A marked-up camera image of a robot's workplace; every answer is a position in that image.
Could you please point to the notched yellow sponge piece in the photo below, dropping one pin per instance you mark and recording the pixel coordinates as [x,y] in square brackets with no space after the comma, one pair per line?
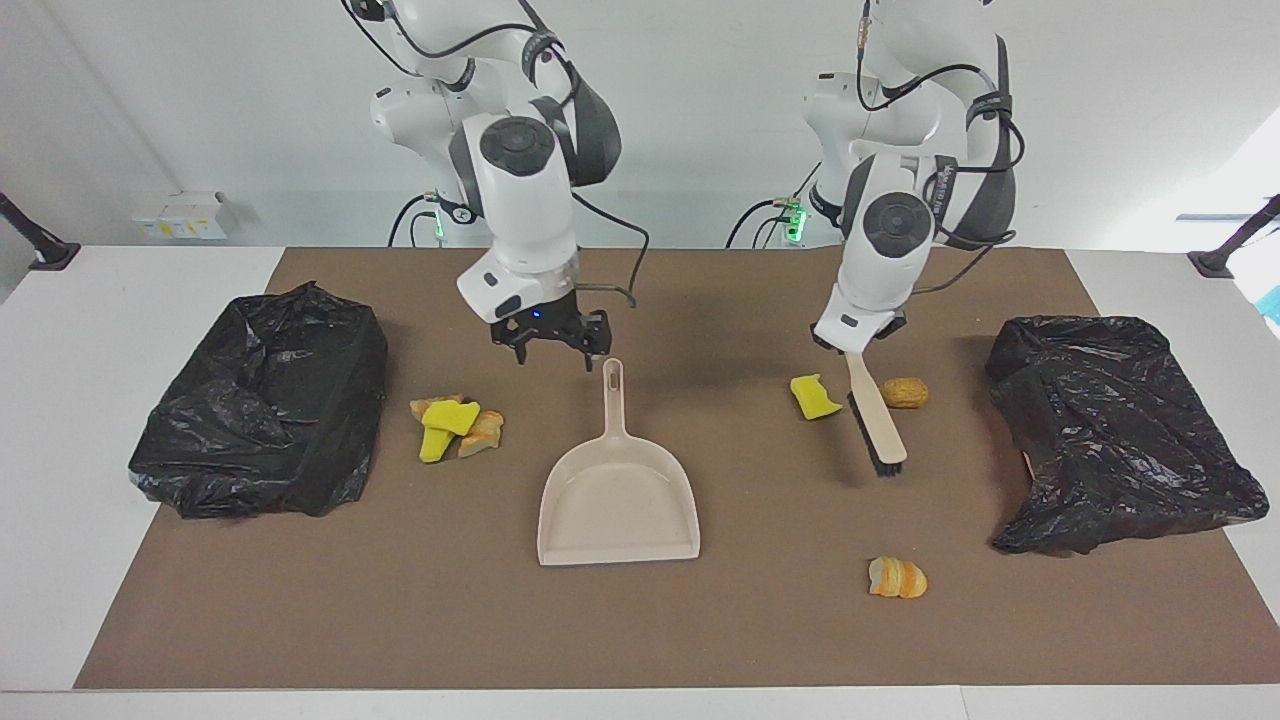
[812,398]

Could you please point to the brown table mat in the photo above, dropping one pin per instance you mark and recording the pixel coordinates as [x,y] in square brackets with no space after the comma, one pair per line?
[640,620]

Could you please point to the beige hand brush black bristles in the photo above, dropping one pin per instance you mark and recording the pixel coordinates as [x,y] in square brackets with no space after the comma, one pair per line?
[880,420]

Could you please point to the yellow sponge piece green side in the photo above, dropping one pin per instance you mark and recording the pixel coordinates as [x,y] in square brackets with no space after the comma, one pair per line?
[452,417]

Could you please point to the pale striped bread piece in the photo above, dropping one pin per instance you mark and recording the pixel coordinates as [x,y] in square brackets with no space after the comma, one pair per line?
[483,433]

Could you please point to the white cardboard box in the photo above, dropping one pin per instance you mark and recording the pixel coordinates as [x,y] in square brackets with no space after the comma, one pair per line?
[185,222]

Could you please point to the brown peanut shaped bread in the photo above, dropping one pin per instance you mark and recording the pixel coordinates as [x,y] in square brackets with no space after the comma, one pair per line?
[905,393]

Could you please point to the black clamp stand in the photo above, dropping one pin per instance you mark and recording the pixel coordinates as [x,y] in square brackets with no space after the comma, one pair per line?
[1215,262]
[50,253]

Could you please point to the black garbage bag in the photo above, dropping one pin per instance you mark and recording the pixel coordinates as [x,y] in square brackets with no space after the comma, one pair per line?
[1120,440]
[260,420]

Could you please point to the cyan object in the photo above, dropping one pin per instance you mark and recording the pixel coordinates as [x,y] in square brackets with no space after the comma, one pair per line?
[1273,305]

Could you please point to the striped orange croissant piece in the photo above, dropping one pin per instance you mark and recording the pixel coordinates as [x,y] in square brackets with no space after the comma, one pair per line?
[898,580]

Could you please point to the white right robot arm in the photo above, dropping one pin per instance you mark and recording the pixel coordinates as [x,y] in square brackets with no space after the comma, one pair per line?
[520,200]

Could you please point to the right black garbage bag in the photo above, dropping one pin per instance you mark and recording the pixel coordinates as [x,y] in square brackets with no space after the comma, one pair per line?
[1120,440]

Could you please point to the beige plastic dustpan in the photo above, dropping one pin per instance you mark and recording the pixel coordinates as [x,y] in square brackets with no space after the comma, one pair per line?
[620,500]

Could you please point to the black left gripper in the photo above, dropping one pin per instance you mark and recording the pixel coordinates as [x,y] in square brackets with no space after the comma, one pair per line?
[888,325]

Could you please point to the left black garbage bag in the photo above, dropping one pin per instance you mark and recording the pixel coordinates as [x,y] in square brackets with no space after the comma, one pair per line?
[260,420]

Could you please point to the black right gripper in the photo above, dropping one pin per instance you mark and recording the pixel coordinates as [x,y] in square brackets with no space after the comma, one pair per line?
[545,322]

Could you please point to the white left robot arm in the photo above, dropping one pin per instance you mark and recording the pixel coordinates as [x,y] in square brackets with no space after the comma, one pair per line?
[890,250]

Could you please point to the small orange bread piece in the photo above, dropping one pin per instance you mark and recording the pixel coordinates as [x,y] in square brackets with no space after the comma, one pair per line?
[425,406]

